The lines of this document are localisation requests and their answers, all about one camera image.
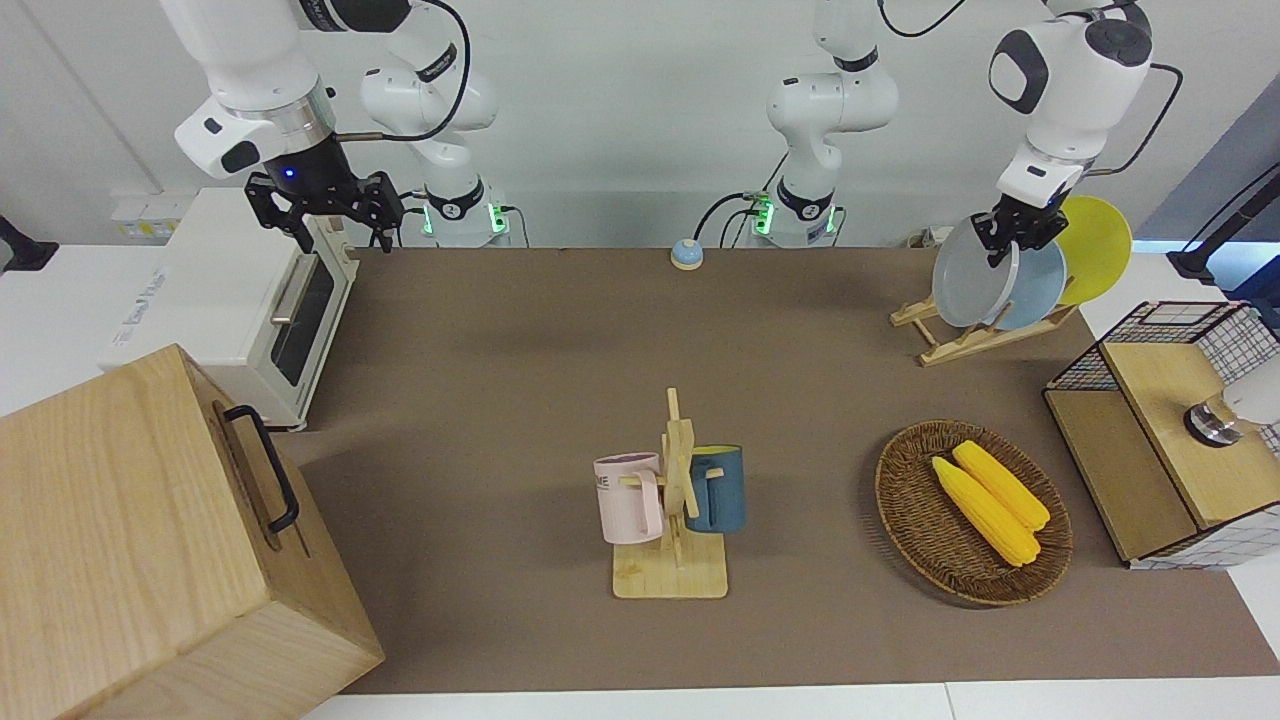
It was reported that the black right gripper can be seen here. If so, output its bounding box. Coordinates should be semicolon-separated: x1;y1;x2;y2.
246;132;406;253

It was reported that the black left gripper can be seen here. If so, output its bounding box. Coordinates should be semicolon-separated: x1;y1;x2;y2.
972;193;1071;269

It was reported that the gray plate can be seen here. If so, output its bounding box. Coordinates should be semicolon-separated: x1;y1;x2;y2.
932;215;1021;329

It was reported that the light blue plate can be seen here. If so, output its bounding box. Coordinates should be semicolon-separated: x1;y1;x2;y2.
990;240;1069;332

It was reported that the yellow plate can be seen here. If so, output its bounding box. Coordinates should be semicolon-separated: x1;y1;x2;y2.
1055;196;1134;306

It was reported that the wooden plate rack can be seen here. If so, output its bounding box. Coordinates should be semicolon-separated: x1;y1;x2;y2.
890;295;1081;368

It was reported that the white toaster oven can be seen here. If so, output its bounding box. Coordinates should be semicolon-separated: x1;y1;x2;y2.
98;187;359;431

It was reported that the brown table mat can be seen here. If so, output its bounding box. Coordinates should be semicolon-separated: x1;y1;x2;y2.
265;247;1280;696

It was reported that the yellow corn cob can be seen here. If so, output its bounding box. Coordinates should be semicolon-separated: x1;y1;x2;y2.
952;440;1051;532
932;456;1041;568

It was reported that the woven wicker basket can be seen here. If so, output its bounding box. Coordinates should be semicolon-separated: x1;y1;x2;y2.
875;420;1074;607

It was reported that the wooden drawer cabinet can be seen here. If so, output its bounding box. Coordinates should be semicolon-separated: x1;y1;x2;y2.
0;344;386;720

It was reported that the teal mug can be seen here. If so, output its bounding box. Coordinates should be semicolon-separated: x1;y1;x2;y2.
686;445;746;533

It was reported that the pink mug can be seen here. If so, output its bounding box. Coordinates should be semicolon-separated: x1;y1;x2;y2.
594;452;666;545

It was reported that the wooden mug tree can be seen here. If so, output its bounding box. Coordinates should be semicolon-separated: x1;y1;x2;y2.
612;388;729;600

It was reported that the white wall socket box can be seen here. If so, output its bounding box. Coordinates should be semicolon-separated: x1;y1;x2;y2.
110;195;197;241

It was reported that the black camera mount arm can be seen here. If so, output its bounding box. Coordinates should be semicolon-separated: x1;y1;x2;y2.
1168;165;1280;286
0;215;59;273

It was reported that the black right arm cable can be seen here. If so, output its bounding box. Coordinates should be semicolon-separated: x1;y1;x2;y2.
335;0;472;143

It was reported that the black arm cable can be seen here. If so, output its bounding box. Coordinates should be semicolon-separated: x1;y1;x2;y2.
335;0;472;143
1085;62;1186;179

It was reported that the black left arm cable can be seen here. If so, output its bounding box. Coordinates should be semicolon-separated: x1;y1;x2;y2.
1085;62;1186;179

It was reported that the wire shelf with wooden board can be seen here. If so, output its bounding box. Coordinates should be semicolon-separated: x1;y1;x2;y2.
1043;300;1280;571

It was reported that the black cabinet handle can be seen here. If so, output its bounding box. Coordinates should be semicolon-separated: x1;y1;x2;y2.
223;404;301;534

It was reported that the black base cable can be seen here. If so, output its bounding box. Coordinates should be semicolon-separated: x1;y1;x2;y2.
695;190;773;249

